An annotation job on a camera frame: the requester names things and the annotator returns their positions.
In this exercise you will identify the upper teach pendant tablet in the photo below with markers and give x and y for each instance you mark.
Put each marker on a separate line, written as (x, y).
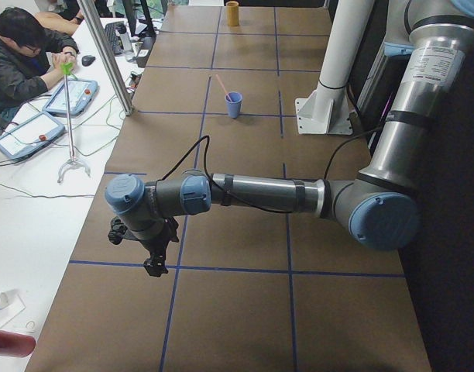
(80, 94)

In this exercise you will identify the black computer mouse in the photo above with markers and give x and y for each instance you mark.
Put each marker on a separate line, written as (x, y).
(87, 60)

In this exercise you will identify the lower teach pendant tablet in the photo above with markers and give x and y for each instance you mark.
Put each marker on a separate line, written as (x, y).
(31, 136)

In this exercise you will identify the blue ribbed cup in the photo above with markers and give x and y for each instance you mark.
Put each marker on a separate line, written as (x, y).
(233, 101)

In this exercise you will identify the person in black jacket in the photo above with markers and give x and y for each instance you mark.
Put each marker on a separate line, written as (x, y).
(30, 58)

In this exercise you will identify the aluminium frame post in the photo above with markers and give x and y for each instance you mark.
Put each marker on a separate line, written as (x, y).
(100, 40)

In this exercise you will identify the teach pendant tablet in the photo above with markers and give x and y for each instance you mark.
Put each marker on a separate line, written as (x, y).
(31, 136)
(80, 94)

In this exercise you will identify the white mounting post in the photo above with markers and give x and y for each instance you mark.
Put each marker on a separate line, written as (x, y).
(326, 110)

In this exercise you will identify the metal reacher grabber tool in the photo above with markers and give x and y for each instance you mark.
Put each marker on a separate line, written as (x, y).
(74, 161)

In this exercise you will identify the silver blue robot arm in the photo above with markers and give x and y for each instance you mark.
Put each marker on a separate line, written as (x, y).
(378, 208)

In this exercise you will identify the white paper sheet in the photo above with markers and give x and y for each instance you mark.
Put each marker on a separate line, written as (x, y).
(16, 306)

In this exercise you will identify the black keyboard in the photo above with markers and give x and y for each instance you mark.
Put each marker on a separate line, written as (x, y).
(112, 37)

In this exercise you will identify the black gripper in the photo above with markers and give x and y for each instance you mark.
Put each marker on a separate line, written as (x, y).
(156, 246)

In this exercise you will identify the pink chopstick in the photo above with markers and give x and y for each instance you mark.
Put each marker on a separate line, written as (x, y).
(222, 86)

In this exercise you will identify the tan bamboo cup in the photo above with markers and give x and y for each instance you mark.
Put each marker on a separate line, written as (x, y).
(232, 13)

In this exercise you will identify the clear water bottle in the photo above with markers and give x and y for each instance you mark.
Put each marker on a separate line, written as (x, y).
(127, 48)

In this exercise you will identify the red cylinder bottle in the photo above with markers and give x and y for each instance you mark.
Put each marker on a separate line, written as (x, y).
(16, 345)

